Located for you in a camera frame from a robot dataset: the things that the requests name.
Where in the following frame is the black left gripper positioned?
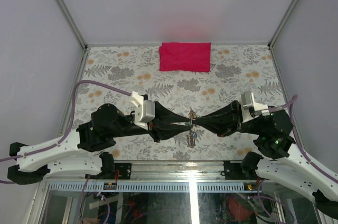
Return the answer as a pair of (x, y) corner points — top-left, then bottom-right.
(112, 102), (193, 143)

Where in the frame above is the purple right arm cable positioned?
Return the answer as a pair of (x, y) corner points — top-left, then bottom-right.
(257, 94), (338, 224)

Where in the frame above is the key yellow tag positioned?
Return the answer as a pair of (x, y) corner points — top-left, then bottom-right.
(188, 108), (198, 121)

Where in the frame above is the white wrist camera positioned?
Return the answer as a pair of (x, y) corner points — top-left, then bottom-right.
(130, 91), (155, 130)
(239, 91), (270, 123)

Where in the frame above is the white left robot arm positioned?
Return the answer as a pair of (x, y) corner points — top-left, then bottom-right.
(7, 101), (190, 185)

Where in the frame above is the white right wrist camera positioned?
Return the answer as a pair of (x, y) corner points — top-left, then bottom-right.
(239, 91), (270, 123)

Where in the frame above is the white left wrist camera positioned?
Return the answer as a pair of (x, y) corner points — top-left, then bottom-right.
(130, 91), (155, 130)

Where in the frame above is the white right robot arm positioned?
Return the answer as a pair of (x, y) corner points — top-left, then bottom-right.
(193, 101), (337, 219)

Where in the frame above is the metal keyring hoop yellow handle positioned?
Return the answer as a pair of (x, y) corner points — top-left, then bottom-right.
(185, 122), (197, 148)

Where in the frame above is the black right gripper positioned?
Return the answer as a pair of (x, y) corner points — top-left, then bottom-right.
(191, 99), (264, 136)

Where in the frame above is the pink folded cloth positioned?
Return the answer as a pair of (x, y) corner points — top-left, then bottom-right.
(158, 42), (211, 72)

